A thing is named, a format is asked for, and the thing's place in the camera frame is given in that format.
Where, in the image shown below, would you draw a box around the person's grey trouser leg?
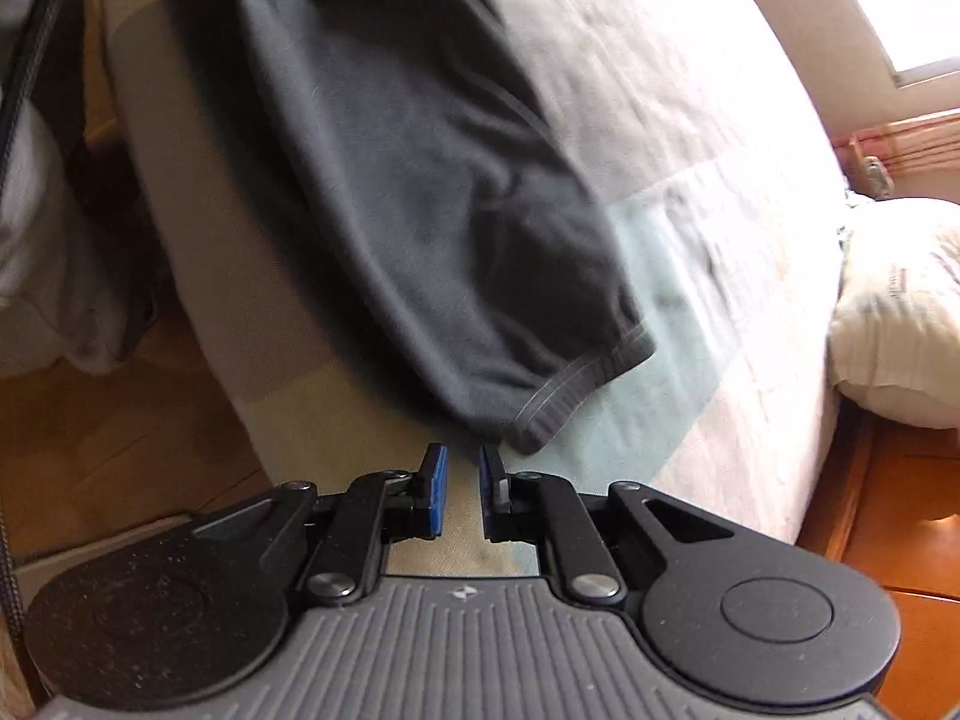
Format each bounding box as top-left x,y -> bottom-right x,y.
0,101 -> 162,376

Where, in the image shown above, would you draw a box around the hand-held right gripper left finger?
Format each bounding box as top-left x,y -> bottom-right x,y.
191,442 -> 449,607

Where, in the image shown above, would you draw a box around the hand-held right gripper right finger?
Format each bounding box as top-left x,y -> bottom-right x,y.
480,442 -> 736,605

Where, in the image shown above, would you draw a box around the dark grey pants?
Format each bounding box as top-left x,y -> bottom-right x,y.
161,0 -> 657,455

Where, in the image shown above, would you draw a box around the window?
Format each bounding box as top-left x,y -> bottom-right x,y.
814,0 -> 960,87

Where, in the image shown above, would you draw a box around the pink checked curtain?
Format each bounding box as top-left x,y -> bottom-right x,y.
847,112 -> 960,200

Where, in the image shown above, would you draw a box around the beige printed pillow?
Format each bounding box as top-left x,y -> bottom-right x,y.
829,199 -> 960,428

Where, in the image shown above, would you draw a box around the wooden headboard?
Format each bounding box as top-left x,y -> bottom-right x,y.
795,397 -> 960,720

